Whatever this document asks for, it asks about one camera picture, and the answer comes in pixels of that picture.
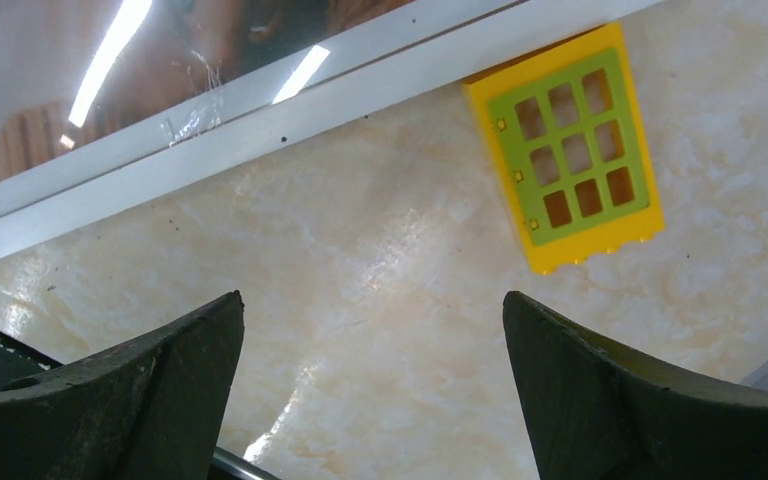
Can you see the white wooden picture frame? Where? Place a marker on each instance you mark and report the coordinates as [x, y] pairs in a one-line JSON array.
[[401, 54]]

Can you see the yellow green toy window block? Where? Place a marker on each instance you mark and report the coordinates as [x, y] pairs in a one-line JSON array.
[[563, 130]]

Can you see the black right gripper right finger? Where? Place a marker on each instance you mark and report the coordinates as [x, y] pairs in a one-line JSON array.
[[595, 408]]

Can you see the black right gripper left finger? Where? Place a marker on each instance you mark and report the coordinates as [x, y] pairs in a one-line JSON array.
[[150, 407]]

